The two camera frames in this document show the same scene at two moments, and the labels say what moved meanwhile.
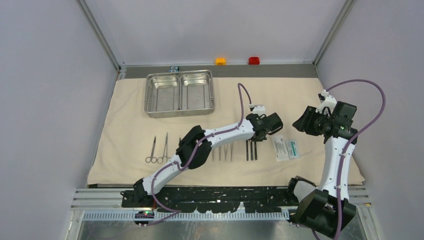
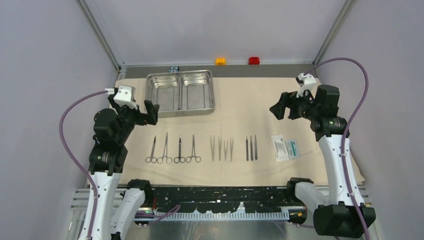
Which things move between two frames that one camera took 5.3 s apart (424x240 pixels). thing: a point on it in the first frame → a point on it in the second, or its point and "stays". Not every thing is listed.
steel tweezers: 231,150 stays
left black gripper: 257,140 → 152,111
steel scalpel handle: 255,151 stays
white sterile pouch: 280,149 stays
